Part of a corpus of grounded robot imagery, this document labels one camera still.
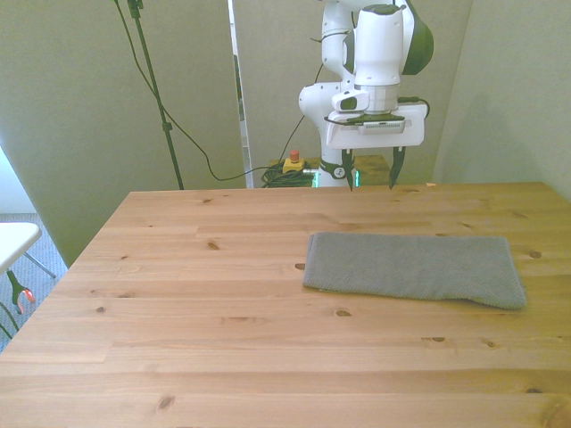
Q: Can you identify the coiled dark cable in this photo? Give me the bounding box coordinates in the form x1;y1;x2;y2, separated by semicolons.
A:
260;161;320;189

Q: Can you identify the white divider panel edge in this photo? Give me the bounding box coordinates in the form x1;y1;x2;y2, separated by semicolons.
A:
227;0;256;189

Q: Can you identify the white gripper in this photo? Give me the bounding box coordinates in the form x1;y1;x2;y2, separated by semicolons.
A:
324;103;427;193

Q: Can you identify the white folding table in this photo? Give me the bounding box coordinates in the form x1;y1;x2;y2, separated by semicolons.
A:
0;221;58;280

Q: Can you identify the black camera cable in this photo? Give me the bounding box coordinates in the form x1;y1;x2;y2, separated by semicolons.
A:
397;95;432;120

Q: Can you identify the dark tripod stand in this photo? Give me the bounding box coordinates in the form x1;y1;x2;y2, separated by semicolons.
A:
127;0;186;191

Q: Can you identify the yellow emergency stop button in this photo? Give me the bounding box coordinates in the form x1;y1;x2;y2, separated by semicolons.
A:
282;150;307;176

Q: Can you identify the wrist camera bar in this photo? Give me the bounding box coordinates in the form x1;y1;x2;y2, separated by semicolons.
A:
358;119;408;135

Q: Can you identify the black clamp with orange tips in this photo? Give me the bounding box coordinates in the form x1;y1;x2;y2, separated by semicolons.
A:
5;268;37;316

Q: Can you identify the grey towel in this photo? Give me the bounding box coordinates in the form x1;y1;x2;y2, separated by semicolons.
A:
302;231;529;311

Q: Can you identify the long black cable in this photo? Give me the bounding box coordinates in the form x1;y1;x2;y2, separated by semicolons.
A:
111;0;286;182

